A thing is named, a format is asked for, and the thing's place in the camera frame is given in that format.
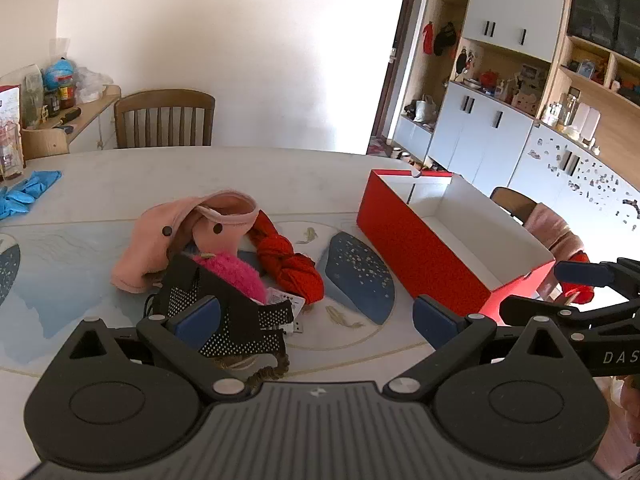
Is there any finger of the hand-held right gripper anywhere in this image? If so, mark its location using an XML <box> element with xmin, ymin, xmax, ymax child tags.
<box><xmin>554</xmin><ymin>257</ymin><xmax>640</xmax><ymax>297</ymax></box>
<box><xmin>499</xmin><ymin>296</ymin><xmax>640</xmax><ymax>335</ymax></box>

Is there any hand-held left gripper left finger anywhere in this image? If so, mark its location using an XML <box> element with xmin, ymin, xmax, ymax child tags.
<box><xmin>50</xmin><ymin>296</ymin><xmax>247</xmax><ymax>402</ymax></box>

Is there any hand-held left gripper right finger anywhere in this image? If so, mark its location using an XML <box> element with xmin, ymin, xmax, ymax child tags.
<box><xmin>382</xmin><ymin>294</ymin><xmax>596</xmax><ymax>403</ymax></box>

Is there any black dotted glove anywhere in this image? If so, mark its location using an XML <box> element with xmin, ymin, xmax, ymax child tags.
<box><xmin>145</xmin><ymin>255</ymin><xmax>296</xmax><ymax>358</ymax></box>

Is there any pink fuzzy plush toy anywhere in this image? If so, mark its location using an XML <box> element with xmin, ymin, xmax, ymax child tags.
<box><xmin>192</xmin><ymin>251</ymin><xmax>307</xmax><ymax>318</ymax></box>

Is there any white cardboard box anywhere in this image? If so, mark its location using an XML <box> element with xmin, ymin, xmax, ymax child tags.
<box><xmin>356</xmin><ymin>169</ymin><xmax>557</xmax><ymax>315</ymax></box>

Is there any brown hair scrunchie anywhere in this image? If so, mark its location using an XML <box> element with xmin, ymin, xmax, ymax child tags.
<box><xmin>215</xmin><ymin>350</ymin><xmax>291</xmax><ymax>396</ymax></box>

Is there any pink fleece hat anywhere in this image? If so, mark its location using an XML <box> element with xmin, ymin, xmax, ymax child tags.
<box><xmin>111</xmin><ymin>190</ymin><xmax>261</xmax><ymax>295</ymax></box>

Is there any pink blanket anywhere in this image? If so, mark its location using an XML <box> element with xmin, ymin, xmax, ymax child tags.
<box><xmin>524</xmin><ymin>203</ymin><xmax>586</xmax><ymax>262</ymax></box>

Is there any printed table mat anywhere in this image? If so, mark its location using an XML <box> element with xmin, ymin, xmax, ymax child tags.
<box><xmin>0</xmin><ymin>212</ymin><xmax>436</xmax><ymax>377</ymax></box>

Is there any brown slatted wooden chair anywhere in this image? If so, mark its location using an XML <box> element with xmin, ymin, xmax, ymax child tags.
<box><xmin>114</xmin><ymin>89</ymin><xmax>216</xmax><ymax>150</ymax></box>

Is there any blue rubber glove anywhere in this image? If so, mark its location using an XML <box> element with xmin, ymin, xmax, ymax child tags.
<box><xmin>0</xmin><ymin>187</ymin><xmax>38</xmax><ymax>221</ymax></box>
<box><xmin>17</xmin><ymin>170</ymin><xmax>63</xmax><ymax>198</ymax></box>

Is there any white tote bag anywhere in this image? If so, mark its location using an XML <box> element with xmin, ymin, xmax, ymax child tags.
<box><xmin>414</xmin><ymin>95</ymin><xmax>439</xmax><ymax>123</ymax></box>

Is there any white wooden sideboard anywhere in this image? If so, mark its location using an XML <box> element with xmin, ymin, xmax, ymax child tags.
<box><xmin>22</xmin><ymin>85</ymin><xmax>122</xmax><ymax>155</ymax></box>

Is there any light wooden chair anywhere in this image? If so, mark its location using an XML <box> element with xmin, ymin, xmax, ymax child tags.
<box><xmin>20</xmin><ymin>127</ymin><xmax>70</xmax><ymax>161</ymax></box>

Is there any clear plastic bag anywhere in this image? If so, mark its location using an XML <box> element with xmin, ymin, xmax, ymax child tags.
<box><xmin>75</xmin><ymin>67</ymin><xmax>115</xmax><ymax>103</ymax></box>

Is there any dark brown door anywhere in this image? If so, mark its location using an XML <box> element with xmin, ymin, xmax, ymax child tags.
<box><xmin>370</xmin><ymin>0</ymin><xmax>423</xmax><ymax>143</ymax></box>

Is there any blue round package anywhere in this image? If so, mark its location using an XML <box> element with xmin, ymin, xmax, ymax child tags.
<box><xmin>42</xmin><ymin>57</ymin><xmax>76</xmax><ymax>90</ymax></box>

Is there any red and white carton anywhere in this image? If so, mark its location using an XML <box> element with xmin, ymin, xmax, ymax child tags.
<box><xmin>0</xmin><ymin>85</ymin><xmax>23</xmax><ymax>131</ymax></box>

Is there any white wall cabinet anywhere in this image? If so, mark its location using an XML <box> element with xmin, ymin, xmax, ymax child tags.
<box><xmin>392</xmin><ymin>0</ymin><xmax>640</xmax><ymax>261</ymax></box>

